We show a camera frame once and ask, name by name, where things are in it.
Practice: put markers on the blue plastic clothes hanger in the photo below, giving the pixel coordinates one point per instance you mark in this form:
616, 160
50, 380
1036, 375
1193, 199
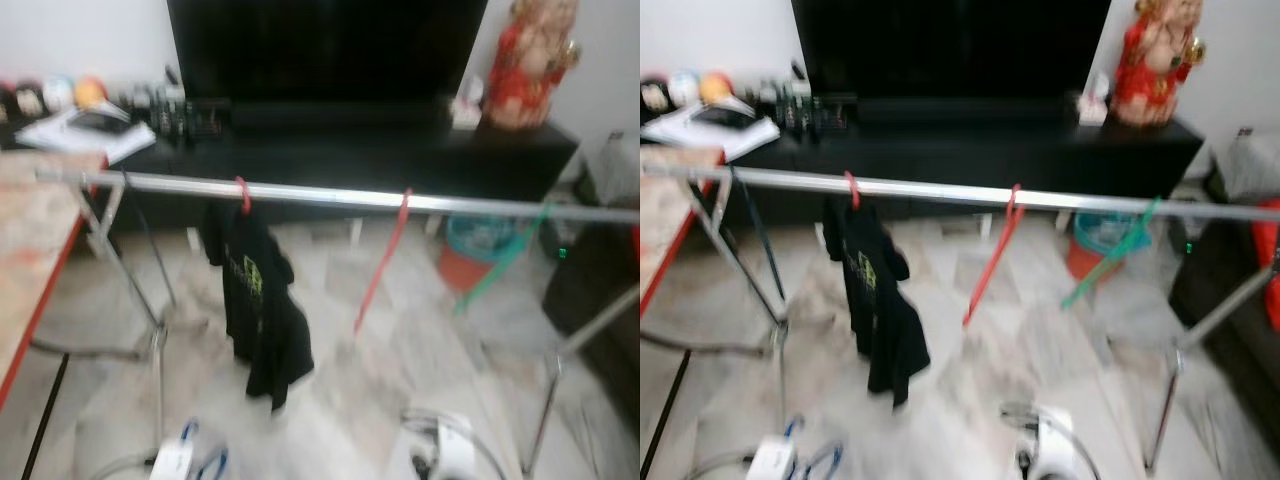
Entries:
215, 465
828, 462

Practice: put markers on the thin black clothes hanger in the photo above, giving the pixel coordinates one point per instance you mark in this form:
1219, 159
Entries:
757, 232
150, 235

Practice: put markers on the green plastic clothes hanger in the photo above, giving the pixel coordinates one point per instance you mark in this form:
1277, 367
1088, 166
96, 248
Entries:
1113, 250
502, 260

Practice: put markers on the red plastic clothes hanger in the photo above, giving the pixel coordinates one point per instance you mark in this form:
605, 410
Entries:
852, 190
384, 255
243, 195
992, 255

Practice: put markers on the marble top folding table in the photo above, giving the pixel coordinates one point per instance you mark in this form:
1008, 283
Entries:
30, 240
670, 220

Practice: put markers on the grey covered side table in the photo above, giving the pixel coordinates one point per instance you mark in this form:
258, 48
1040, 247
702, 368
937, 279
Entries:
1255, 165
615, 170

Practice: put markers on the dark grey sofa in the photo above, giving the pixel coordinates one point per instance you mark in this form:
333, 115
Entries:
590, 300
1220, 300

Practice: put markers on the white paper stack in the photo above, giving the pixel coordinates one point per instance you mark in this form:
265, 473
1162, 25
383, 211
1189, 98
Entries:
90, 145
715, 140

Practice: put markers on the black mouse plush ball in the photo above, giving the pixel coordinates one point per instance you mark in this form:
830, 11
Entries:
655, 97
28, 100

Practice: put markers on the black wallet pouch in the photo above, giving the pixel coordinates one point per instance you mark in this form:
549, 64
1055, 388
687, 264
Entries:
98, 122
722, 117

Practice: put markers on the white blue plush ball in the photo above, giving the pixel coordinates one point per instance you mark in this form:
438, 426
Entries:
58, 95
684, 90

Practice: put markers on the orange plush ball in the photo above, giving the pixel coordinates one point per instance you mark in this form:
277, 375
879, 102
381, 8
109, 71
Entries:
90, 92
715, 88

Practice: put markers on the orange bin teal bag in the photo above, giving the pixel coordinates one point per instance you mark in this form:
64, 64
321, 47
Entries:
1095, 240
470, 255

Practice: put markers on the red gold figurine statue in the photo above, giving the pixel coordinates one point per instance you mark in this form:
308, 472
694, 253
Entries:
1155, 65
530, 70

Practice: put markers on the black electronics cluster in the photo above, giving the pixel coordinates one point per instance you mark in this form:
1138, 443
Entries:
810, 110
185, 115

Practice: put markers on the white tissue box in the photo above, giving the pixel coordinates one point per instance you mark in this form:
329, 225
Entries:
1094, 102
466, 105

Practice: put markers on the black printed t-shirt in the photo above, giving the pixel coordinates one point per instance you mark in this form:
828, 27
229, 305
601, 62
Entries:
880, 300
260, 300

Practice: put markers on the chrome clothes rack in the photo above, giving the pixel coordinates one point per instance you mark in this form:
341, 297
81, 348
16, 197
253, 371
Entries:
320, 194
940, 190

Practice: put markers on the black flat television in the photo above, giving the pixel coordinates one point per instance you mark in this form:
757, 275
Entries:
950, 45
320, 45

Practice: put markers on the red cushion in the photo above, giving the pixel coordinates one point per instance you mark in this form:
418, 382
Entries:
1268, 260

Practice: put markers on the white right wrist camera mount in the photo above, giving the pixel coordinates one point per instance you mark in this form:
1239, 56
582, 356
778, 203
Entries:
450, 450
1065, 445

